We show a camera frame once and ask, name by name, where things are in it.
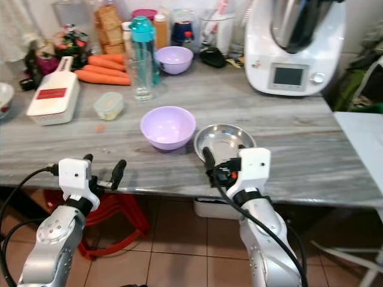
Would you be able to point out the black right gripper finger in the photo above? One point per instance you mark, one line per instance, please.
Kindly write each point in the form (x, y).
(241, 147)
(208, 156)

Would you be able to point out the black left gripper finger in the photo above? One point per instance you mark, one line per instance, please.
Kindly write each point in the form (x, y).
(118, 170)
(88, 158)

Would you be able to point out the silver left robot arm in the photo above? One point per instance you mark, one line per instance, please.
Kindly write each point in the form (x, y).
(51, 239)

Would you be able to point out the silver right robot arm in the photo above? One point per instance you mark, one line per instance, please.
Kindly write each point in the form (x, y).
(266, 245)

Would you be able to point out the round steel plate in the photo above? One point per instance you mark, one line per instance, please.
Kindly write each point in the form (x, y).
(224, 137)

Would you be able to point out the small carrot piece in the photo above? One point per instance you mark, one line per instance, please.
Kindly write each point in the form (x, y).
(99, 127)

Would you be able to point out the white plastic bin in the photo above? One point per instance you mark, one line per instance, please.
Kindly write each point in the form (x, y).
(212, 208)

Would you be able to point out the red plastic stool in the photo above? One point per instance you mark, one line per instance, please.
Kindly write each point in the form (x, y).
(125, 221)

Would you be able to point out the large lavender plastic bowl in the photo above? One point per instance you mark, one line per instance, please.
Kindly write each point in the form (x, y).
(167, 127)

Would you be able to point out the small lidded food container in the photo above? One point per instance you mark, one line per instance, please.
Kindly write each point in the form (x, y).
(109, 105)

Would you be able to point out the white grater box red label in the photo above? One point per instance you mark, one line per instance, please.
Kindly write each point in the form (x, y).
(54, 95)

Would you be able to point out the orange carrot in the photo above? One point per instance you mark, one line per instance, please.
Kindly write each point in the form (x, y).
(112, 71)
(106, 61)
(102, 78)

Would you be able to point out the white kitchen cooking machine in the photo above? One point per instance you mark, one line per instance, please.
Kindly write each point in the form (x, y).
(293, 75)

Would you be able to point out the clear drinking glass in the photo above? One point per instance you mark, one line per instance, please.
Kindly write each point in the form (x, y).
(142, 81)

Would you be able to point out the small black pouch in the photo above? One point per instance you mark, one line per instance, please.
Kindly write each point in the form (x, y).
(213, 57)

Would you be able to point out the white ceramic bowl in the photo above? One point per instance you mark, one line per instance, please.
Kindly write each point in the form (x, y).
(5, 98)

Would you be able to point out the small lavender plastic bowl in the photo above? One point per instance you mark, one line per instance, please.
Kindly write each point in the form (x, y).
(173, 58)

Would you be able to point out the black kitchen utensil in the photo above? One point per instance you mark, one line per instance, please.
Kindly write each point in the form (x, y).
(31, 69)

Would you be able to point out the bunch of mixed vegetables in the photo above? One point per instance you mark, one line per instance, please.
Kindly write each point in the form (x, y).
(72, 42)

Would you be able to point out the clear measuring jug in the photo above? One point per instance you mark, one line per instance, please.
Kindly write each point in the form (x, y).
(215, 30)

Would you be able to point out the white side table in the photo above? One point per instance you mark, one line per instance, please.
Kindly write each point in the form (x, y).
(362, 143)

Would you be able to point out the bag of sliced bread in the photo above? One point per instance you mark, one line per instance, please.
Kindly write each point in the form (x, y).
(109, 30)

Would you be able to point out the small white capped bottle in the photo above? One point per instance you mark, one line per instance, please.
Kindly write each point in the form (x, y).
(125, 33)

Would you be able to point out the dark blue glass jar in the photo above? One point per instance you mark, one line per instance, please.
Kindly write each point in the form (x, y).
(181, 27)

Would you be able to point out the steel mixing jug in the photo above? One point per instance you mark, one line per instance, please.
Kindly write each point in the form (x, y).
(296, 24)

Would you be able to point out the orange spice bottle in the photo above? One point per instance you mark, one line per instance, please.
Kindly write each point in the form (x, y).
(160, 30)

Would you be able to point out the green leafy plant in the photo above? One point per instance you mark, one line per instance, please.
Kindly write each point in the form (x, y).
(359, 78)

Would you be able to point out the teal water bottle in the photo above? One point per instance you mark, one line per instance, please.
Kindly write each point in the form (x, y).
(142, 30)

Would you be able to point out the white patterned cloth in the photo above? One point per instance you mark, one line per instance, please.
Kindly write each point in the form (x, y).
(15, 30)

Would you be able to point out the clear plastic container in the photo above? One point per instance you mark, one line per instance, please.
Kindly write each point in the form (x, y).
(69, 11)

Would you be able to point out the jar with pink lid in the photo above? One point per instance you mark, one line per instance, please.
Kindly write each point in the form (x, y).
(143, 12)

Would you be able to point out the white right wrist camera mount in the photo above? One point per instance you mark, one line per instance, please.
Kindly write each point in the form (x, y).
(254, 164)

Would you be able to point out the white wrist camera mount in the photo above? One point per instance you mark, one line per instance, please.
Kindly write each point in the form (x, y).
(75, 176)
(254, 164)

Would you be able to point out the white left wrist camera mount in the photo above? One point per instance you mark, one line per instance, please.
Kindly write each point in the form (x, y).
(75, 176)

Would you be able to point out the white metal rack frame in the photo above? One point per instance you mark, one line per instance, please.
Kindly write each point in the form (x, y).
(344, 254)

